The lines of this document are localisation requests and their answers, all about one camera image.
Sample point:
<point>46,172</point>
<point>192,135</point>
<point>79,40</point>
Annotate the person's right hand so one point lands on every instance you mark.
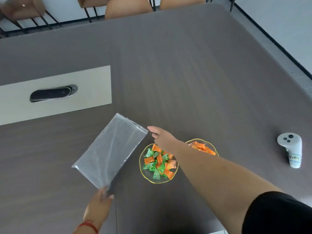
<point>165,140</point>

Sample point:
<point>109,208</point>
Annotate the person's left hand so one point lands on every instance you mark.
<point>97,207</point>

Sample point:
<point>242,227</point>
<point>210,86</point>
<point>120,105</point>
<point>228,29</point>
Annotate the person's right thumb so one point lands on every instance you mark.
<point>155,135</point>

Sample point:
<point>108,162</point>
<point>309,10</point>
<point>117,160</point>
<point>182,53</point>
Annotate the person's left thumb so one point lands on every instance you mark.
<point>111,197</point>

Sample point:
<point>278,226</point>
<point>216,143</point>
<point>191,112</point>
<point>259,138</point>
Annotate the clear plastic bag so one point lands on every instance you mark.
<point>112,151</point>

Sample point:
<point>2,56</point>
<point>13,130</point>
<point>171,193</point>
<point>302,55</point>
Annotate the person's left forearm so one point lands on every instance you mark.
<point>85,227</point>

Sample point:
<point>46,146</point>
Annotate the person's right forearm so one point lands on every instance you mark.
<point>214,180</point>

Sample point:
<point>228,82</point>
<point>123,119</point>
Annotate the pile of green and orange candies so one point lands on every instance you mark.
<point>156,163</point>

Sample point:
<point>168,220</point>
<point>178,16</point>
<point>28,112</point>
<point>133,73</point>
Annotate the gold-rimmed glass dish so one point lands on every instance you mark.
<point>148,179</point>
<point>212,146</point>

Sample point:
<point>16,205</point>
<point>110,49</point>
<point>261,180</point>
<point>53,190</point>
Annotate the tan chair back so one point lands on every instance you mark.
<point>128,7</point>
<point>181,2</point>

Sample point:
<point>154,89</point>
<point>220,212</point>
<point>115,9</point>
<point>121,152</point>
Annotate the white handheld controller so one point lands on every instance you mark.
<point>291,148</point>

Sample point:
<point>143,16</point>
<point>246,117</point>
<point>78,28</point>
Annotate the black sleeve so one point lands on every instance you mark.
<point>277,214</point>

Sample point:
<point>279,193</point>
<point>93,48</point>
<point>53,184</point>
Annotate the brown chair with black legs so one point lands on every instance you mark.
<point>22,8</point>
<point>93,1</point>

